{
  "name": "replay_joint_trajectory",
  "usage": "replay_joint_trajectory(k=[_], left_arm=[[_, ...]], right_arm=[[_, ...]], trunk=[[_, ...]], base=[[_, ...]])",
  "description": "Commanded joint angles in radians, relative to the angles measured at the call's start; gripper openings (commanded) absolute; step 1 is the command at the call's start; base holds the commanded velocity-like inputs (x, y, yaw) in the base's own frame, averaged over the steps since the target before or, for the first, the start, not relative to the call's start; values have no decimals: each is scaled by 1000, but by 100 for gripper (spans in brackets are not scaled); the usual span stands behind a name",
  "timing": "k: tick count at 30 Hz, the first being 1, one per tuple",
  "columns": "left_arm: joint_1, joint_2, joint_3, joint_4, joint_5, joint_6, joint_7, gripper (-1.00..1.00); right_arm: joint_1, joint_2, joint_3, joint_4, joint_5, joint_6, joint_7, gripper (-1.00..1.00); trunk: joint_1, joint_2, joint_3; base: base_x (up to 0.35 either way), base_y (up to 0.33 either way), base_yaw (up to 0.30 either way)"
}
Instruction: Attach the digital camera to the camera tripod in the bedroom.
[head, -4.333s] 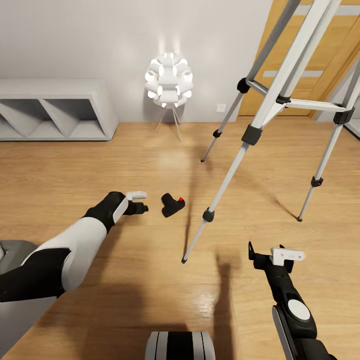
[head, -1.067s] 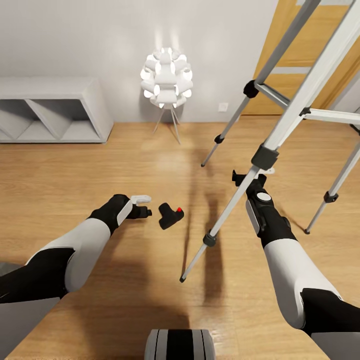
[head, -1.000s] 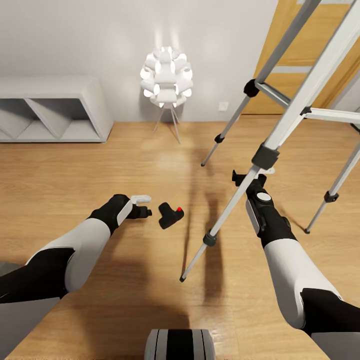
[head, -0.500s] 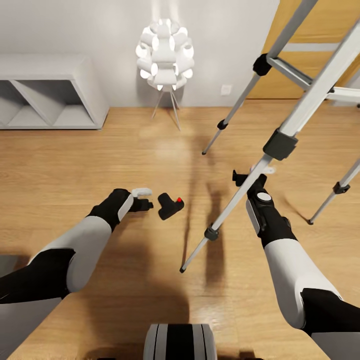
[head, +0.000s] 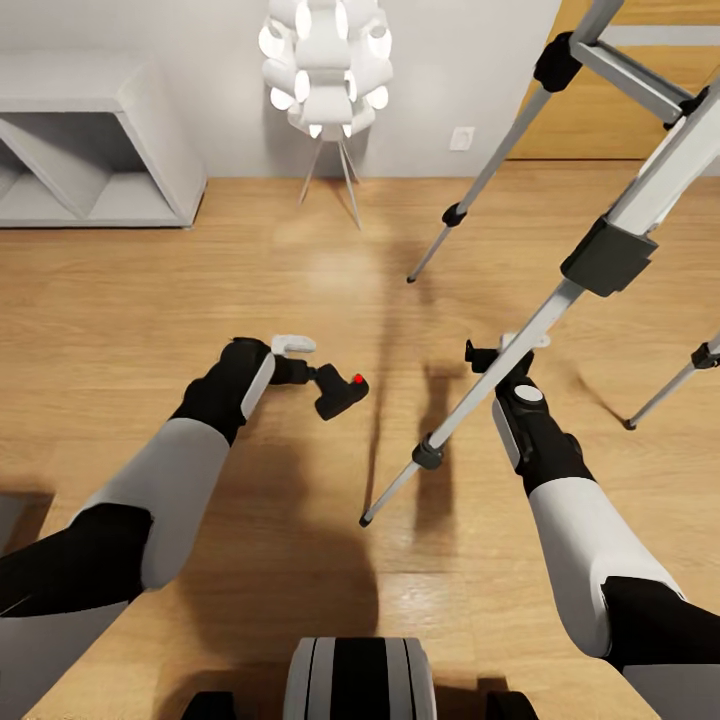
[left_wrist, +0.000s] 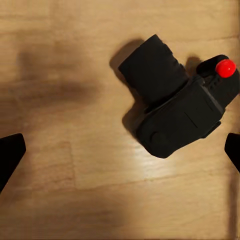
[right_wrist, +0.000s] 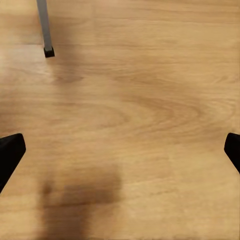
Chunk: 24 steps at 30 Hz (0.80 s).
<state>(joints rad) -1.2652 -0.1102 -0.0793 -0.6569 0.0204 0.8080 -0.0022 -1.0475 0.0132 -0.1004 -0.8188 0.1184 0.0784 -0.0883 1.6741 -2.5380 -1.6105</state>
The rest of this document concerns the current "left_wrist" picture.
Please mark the digital camera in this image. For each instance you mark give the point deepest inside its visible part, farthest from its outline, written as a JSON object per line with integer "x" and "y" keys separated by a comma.
{"x": 181, "y": 108}

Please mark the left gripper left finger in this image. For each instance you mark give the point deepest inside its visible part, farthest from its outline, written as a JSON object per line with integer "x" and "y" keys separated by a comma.
{"x": 12, "y": 149}

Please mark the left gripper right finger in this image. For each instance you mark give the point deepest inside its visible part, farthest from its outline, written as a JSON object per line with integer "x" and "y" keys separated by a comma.
{"x": 232, "y": 148}

